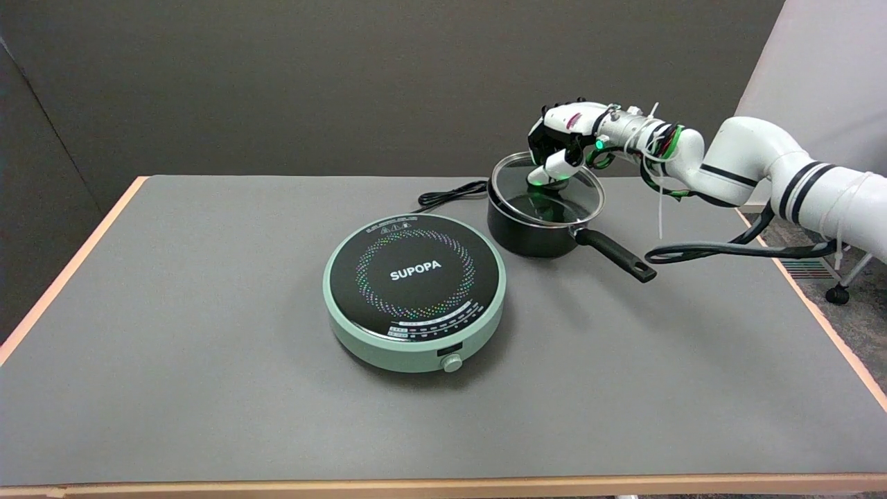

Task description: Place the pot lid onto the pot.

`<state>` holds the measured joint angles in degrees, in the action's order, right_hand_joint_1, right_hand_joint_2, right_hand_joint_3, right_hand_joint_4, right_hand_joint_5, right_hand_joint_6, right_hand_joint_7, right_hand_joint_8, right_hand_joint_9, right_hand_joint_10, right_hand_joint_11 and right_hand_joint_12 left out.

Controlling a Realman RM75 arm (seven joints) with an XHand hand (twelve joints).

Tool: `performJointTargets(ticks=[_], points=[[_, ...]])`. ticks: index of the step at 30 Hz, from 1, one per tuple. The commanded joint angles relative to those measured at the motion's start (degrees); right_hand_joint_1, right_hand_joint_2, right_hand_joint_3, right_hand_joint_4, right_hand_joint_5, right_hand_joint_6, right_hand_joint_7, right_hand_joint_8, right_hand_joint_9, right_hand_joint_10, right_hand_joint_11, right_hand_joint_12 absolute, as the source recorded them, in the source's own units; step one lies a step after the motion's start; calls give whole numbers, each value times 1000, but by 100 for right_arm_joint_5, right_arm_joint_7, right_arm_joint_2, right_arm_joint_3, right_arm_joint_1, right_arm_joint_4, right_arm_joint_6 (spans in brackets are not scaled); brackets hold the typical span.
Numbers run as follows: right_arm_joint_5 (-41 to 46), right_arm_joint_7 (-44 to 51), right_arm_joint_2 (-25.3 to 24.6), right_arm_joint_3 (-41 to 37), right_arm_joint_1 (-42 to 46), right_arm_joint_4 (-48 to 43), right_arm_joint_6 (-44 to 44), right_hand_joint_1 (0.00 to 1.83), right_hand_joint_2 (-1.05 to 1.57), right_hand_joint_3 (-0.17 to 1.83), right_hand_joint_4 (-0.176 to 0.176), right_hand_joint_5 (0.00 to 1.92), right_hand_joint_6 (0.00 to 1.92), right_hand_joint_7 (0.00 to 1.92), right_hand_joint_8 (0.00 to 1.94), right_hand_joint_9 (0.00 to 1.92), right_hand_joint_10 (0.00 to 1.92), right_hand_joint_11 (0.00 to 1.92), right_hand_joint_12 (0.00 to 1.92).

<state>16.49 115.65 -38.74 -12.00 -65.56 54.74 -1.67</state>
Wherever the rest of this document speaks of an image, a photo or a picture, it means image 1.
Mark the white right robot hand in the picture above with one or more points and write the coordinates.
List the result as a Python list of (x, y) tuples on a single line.
[(572, 121)]

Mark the glass pot lid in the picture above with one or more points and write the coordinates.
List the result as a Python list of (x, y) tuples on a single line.
[(513, 184)]

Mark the green round induction cooker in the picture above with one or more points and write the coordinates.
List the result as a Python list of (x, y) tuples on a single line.
[(414, 346)]

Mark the black caster wheel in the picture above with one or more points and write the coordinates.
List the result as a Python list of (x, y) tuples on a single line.
[(837, 294)]

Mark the floor vent grille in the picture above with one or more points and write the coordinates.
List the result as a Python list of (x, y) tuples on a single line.
[(811, 270)]

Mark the white stand leg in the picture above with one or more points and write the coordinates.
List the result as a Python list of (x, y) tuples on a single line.
[(858, 270)]

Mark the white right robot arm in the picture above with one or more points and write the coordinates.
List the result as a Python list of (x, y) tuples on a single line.
[(748, 159)]

